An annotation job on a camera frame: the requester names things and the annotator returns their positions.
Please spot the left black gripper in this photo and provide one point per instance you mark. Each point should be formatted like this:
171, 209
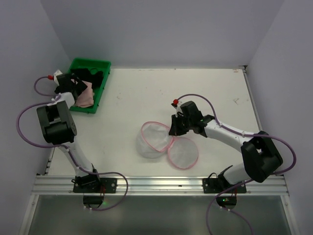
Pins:
75, 85

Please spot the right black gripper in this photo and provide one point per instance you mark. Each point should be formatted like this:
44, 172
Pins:
178, 124

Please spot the pink bra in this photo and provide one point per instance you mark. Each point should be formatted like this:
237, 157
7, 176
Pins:
85, 99

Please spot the black bra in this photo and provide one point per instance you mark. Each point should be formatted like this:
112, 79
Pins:
85, 74

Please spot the white mesh laundry bag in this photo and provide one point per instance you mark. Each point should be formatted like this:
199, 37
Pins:
154, 141

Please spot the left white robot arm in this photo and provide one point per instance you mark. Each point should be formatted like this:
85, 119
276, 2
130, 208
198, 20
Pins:
58, 127

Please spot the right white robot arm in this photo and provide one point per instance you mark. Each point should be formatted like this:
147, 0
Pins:
260, 155

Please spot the green plastic tray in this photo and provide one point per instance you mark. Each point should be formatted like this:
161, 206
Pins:
100, 65

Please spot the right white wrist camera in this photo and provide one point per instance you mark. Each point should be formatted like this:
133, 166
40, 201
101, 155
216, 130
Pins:
176, 104

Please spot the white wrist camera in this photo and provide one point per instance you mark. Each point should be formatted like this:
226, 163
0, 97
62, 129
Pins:
176, 104
56, 73

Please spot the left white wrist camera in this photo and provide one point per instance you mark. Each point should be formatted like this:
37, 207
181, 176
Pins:
56, 73

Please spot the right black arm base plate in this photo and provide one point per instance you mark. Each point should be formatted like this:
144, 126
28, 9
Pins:
214, 184

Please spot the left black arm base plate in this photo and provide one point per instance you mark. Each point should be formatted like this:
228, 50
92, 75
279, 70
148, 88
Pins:
110, 184

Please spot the aluminium mounting rail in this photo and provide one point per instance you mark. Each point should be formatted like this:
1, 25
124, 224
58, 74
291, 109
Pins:
158, 186

